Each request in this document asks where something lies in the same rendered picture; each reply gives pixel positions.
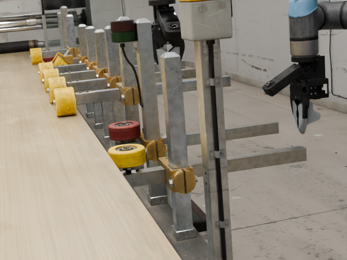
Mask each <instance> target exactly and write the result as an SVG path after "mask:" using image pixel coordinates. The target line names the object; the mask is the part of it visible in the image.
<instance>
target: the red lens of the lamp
mask: <svg viewBox="0 0 347 260"><path fill-rule="evenodd" d="M110 25H111V31H112V32H116V31H129V30H135V29H136V25H135V20H134V21H126V22H110Z"/></svg>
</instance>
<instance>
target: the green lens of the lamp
mask: <svg viewBox="0 0 347 260"><path fill-rule="evenodd" d="M111 35H112V42H128V41H135V40H137V37H136V31H131V32H120V33H111Z"/></svg>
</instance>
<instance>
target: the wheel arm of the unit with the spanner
mask: <svg viewBox="0 0 347 260"><path fill-rule="evenodd" d="M278 133H279V125H278V122H276V121H267V122H259V123H252V124H244V125H236V126H229V127H225V134H226V140H233V139H241V138H248V137H256V136H263V135H270V134H278ZM161 137H162V138H163V139H164V143H165V144H167V137H166V135H164V136H161ZM186 142H187V146H190V145H197V144H201V139H200V131H194V132H186ZM122 144H141V141H140V140H139V139H133V140H131V142H128V143H121V142H120V141H117V145H122Z"/></svg>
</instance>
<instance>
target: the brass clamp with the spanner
mask: <svg viewBox="0 0 347 260"><path fill-rule="evenodd" d="M140 133H141V136H140V137H139V138H137V139H139V140H140V141H141V145H143V146H144V147H145V154H146V160H152V161H158V158H161V157H165V156H166V153H167V149H166V146H165V143H164V139H163V138H162V137H161V136H160V137H161V138H160V139H153V140H146V139H145V138H144V134H143V133H142V132H140Z"/></svg>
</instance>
